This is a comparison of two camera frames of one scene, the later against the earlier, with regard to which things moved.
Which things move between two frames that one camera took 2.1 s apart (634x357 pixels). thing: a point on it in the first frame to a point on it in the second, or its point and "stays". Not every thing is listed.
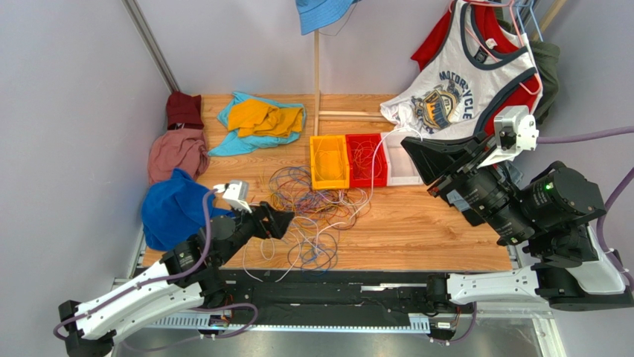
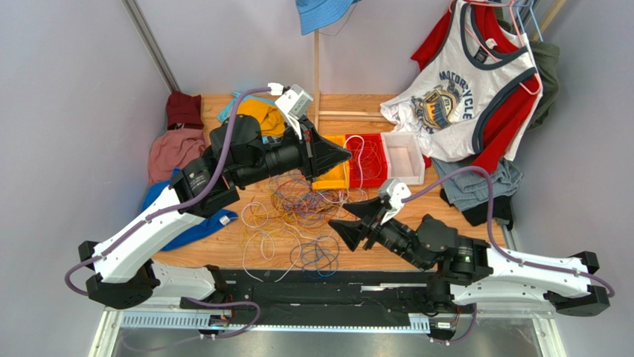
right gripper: [458, 171] to [372, 227]
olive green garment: [547, 58] stays
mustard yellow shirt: [251, 117] stays
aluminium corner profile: [154, 44] stays
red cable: [362, 158] stays
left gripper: [277, 224] to [316, 154]
